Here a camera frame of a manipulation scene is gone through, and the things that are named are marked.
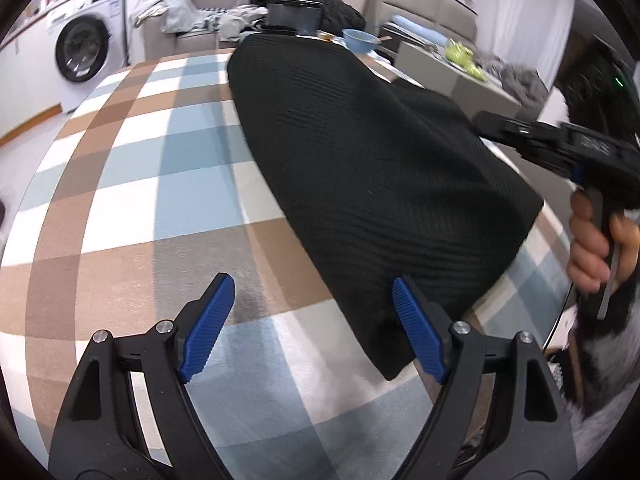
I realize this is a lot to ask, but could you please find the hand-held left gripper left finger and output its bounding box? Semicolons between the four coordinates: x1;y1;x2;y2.
47;272;236;480

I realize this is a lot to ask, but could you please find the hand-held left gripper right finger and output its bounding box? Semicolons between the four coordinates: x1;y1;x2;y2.
391;275;576;480

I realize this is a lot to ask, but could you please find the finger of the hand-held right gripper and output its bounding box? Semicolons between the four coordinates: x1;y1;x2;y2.
472;111;576;181

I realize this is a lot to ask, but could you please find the black knit sweater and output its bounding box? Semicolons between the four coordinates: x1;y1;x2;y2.
227;32;545;382

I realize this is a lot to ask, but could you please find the person's right forearm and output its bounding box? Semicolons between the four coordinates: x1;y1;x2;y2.
570;280;640;421

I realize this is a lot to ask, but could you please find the grey white clothes pile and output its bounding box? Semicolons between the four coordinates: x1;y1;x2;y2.
205;4;269;41

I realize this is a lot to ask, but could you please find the light blue clothes pile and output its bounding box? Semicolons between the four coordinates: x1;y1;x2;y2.
131;0;211;36

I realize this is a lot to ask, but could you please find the person's right hand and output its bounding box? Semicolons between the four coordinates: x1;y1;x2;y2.
567;192;640;293

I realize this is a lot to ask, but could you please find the white box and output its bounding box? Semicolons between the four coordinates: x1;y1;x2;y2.
537;85;569;124

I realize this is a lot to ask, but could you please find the grey crumpled blanket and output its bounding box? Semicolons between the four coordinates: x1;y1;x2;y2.
472;52;548;108

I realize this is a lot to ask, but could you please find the beige side table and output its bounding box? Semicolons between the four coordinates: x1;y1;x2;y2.
397;40;523;123

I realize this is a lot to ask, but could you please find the green plush toy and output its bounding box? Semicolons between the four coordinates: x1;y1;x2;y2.
445;39;486;81

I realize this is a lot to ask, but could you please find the checked blanket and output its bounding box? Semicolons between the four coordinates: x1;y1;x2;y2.
0;47;576;480

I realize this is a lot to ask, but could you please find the light blue pillow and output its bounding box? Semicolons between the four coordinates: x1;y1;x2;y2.
390;15;451;46

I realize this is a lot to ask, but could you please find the grey upholstered bed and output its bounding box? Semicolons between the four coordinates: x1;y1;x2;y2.
365;0;476;56

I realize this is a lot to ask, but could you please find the blue bowl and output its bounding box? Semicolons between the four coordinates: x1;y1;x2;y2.
342;28;380;54

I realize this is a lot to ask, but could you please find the black jacket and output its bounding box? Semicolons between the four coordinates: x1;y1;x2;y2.
248;0;366;36

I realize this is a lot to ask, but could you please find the black storage box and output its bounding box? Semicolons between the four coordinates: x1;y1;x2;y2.
266;1;323;37

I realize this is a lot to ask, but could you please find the white kitchen base cabinet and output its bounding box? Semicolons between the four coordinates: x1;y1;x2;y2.
0;25;63;146

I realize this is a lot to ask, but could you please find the white washing machine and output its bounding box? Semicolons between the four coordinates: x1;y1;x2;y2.
46;0;128;113

